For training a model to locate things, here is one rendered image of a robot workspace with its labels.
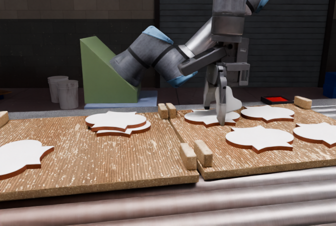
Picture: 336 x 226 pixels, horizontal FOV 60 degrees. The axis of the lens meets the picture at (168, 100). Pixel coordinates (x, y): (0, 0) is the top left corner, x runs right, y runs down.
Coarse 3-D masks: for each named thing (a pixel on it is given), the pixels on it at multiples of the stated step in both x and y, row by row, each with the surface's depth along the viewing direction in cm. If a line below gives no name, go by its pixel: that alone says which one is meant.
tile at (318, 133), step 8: (296, 128) 64; (304, 128) 64; (312, 128) 64; (320, 128) 64; (328, 128) 64; (296, 136) 61; (304, 136) 60; (312, 136) 60; (320, 136) 60; (328, 136) 60; (328, 144) 57
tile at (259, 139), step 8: (232, 128) 64; (240, 128) 64; (248, 128) 64; (256, 128) 64; (264, 128) 64; (232, 136) 60; (240, 136) 60; (248, 136) 60; (256, 136) 60; (264, 136) 60; (272, 136) 60; (280, 136) 60; (288, 136) 60; (232, 144) 57; (240, 144) 56; (248, 144) 56; (256, 144) 56; (264, 144) 56; (272, 144) 56; (280, 144) 56; (288, 144) 56; (256, 152) 54
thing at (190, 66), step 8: (216, 48) 68; (224, 48) 67; (200, 56) 68; (208, 56) 67; (216, 56) 67; (184, 64) 68; (192, 64) 67; (200, 64) 67; (208, 64) 68; (184, 72) 67; (192, 72) 68
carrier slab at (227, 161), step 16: (176, 112) 79; (240, 112) 79; (304, 112) 79; (176, 128) 67; (192, 128) 67; (208, 128) 67; (224, 128) 67; (272, 128) 67; (288, 128) 67; (192, 144) 58; (208, 144) 58; (224, 144) 58; (304, 144) 58; (320, 144) 58; (224, 160) 51; (240, 160) 51; (256, 160) 51; (272, 160) 51; (288, 160) 51; (304, 160) 51; (320, 160) 52; (208, 176) 48; (224, 176) 49
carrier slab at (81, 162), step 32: (0, 128) 67; (32, 128) 67; (64, 128) 67; (160, 128) 67; (64, 160) 51; (96, 160) 51; (128, 160) 51; (160, 160) 51; (0, 192) 42; (32, 192) 43; (64, 192) 44
